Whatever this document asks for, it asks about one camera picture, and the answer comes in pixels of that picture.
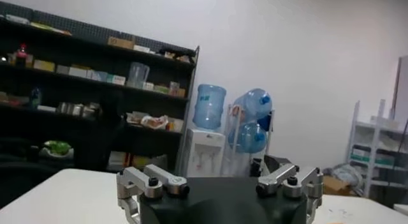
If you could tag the white work table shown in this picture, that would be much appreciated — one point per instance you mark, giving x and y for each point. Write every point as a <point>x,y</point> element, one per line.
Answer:
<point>63,199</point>

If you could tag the yellow product box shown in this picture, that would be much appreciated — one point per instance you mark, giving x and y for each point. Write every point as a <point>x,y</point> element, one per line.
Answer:
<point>44,65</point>

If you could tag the small brown cardboard box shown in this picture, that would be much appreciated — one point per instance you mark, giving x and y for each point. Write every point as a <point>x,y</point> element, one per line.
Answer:
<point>120,42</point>

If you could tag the large open brown cardboard box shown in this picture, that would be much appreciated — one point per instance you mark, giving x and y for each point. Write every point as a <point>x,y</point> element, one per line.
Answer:
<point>338,185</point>

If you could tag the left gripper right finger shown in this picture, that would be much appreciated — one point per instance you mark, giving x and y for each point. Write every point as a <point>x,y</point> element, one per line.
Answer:
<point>299,180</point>

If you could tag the grey pile of clothes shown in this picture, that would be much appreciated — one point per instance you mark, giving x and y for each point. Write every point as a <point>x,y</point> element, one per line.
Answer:
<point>344,174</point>

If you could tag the white plastic bag with food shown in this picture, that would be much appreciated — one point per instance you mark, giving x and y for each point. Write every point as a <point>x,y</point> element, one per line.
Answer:
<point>154,121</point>

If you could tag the white metal jug rack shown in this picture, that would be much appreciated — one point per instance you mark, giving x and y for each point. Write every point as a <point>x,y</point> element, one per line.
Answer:
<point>234,148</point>

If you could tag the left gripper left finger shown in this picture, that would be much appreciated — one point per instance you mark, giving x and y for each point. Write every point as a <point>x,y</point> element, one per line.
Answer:
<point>140,182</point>

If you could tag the white water dispenser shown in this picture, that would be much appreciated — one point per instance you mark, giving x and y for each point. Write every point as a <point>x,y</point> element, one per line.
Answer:
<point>204,152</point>

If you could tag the blue water cooler jug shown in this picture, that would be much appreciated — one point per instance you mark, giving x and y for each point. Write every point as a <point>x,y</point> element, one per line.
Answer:
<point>208,107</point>
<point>255,102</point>
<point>248,137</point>

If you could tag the metal cooking pot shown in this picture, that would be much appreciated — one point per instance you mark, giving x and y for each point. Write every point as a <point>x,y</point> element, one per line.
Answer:
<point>78,109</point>

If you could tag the green toy on white dish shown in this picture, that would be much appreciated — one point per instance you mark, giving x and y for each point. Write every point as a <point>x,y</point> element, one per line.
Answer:
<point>57,147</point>

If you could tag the clear plastic measuring jug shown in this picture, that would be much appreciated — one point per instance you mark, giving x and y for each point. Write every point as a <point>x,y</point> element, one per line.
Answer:
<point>138,75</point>

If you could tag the small blue bottle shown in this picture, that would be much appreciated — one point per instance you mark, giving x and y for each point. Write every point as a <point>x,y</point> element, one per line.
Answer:
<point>35,97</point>

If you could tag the black shelving unit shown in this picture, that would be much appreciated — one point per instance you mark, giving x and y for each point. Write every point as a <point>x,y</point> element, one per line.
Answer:
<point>95,139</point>

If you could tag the white metal shelving rack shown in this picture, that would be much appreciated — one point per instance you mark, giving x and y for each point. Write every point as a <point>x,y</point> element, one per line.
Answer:
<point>373,148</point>

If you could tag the pink product box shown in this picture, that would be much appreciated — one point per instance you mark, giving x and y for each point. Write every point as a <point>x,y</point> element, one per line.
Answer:
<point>174,88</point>

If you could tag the cola bottle with red label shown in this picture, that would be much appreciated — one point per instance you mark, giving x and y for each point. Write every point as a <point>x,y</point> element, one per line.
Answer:
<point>21,54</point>

